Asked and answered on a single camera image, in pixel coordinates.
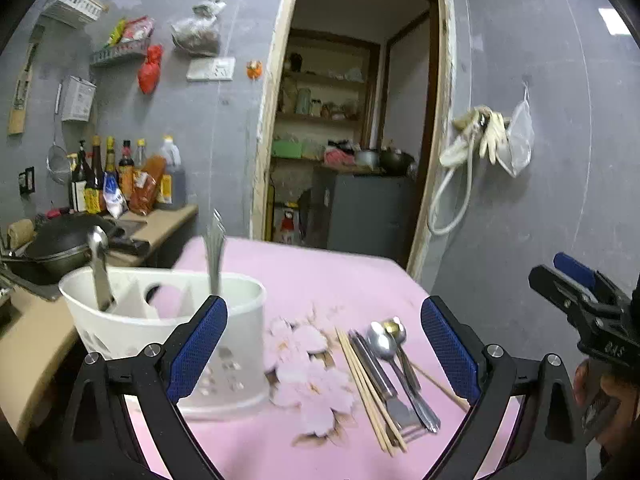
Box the dark round wok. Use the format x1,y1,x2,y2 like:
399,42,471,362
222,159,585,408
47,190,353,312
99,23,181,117
379,146,416,177

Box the wooden kitchen counter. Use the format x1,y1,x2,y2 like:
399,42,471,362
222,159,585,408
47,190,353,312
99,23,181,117
0,203,200,443

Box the pink floral tablecloth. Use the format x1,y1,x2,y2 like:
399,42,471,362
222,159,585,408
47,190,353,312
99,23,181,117
120,236,522,480

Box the wooden door frame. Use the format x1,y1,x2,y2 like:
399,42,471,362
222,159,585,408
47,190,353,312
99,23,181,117
249,0,457,282

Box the large oil jug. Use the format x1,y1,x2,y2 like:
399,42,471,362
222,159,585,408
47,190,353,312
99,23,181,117
157,135,187,210

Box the white plastic utensil holder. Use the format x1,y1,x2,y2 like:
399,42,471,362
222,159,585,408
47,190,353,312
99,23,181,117
59,266,271,421

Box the green box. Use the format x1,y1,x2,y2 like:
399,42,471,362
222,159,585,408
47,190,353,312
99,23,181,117
271,140,305,160

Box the clear plastic bag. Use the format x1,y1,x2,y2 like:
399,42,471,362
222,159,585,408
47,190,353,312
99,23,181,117
171,0,227,57

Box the dark sauce bottle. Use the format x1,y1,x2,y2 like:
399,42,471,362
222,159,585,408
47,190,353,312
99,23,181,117
70,140,92,214
104,136,119,192
85,136,107,214
117,140,136,202

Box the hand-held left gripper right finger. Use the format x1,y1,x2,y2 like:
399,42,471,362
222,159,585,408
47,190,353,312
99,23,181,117
421,295,587,480

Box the steel fork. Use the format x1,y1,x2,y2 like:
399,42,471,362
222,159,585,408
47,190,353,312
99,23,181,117
202,208,227,296

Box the person's right hand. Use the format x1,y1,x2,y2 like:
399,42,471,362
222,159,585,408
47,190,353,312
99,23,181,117
573,360,640,466

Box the wire wall shelf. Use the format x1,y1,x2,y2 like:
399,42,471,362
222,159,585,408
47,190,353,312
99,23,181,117
90,42,153,69

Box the steel table knife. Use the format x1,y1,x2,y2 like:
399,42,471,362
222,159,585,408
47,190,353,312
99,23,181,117
348,329,427,437

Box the patterned steel spoon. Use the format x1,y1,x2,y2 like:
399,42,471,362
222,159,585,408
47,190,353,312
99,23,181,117
367,321,442,434

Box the wooden shelf unit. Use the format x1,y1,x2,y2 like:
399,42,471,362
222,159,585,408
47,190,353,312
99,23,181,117
272,30,382,162

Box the grey cabinet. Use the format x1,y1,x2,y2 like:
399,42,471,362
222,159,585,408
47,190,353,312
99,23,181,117
306,167,419,262

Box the red plastic bag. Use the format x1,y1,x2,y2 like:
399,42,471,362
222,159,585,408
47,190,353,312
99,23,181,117
137,45,165,95

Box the white blue salt bag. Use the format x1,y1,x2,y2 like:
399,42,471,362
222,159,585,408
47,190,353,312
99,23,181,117
102,176,130,220

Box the red white snack packet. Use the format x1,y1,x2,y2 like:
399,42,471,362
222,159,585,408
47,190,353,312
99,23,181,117
107,16,156,49

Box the hanging kitchen cleaver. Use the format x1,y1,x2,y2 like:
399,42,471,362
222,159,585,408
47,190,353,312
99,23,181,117
7,25,47,136

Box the gold spoon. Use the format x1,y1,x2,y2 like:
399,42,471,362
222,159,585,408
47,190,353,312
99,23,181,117
384,317,422,394

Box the wire mesh strainer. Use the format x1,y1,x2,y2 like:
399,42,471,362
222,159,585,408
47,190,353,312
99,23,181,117
46,122,71,187

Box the pink cloth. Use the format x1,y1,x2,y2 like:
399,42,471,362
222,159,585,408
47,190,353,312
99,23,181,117
324,145,357,166

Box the black wok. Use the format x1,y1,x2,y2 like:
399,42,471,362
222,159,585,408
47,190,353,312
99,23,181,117
25,212,127,267

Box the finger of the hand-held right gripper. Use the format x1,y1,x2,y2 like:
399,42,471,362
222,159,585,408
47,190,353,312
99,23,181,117
529,265,637,362
552,252,630,306

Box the orange seasoning packet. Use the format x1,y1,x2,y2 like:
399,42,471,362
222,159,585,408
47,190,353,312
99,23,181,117
129,155,168,217

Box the cream rubber gloves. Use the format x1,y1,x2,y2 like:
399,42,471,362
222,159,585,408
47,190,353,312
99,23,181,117
440,105,509,166

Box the white plastic wall basket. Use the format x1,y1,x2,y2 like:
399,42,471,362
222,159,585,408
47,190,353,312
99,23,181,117
42,0,109,29

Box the white hose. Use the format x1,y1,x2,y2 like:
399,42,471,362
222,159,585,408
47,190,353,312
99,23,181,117
427,125,476,236

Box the grey metal wall caddy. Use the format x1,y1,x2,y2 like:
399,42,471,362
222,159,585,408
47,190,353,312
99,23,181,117
61,76,98,123

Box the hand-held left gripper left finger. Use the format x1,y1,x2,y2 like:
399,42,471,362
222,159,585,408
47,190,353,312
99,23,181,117
45,295,229,480

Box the white mesh bag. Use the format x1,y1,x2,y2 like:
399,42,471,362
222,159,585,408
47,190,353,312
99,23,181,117
497,85,536,179

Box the white wall socket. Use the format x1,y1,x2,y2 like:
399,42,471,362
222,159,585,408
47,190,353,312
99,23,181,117
186,56,236,82

